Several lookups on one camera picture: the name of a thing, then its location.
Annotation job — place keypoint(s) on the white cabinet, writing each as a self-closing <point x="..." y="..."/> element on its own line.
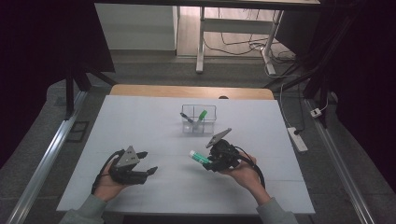
<point x="137" y="28"/>

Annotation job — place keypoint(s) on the clear plastic organizer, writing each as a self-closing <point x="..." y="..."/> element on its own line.
<point x="199" y="124"/>

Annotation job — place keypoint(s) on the white desk frame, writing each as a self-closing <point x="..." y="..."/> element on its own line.
<point x="236" y="26"/>

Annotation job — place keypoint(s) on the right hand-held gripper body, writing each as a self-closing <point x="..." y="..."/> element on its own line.
<point x="224" y="152"/>

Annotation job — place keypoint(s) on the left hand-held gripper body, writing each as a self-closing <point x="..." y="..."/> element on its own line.
<point x="127" y="168"/>

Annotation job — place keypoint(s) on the black stand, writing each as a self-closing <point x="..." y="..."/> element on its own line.
<point x="314" y="84"/>
<point x="70" y="90"/>

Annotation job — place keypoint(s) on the black curtain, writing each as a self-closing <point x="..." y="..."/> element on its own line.
<point x="37" y="46"/>
<point x="361" y="62"/>

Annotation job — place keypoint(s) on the wooden table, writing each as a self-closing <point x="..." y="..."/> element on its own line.
<point x="186" y="91"/>

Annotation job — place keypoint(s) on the green and white tube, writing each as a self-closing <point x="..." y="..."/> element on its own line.
<point x="199" y="157"/>

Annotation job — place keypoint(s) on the white power strip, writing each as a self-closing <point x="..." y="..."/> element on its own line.
<point x="298" y="140"/>

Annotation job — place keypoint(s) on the person's left hand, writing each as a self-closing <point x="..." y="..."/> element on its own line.
<point x="107" y="186"/>

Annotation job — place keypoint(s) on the aluminium floor rail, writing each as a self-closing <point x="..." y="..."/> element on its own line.
<point x="339" y="161"/>
<point x="46" y="155"/>

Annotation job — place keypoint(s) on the black plug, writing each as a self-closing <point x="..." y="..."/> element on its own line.
<point x="297" y="132"/>

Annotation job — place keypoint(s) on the small white adapter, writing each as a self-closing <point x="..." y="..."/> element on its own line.
<point x="316" y="112"/>

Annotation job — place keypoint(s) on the green highlighter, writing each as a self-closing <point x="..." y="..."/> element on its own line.
<point x="201" y="117"/>

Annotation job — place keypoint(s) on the person's right hand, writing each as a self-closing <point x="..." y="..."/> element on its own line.
<point x="246" y="175"/>

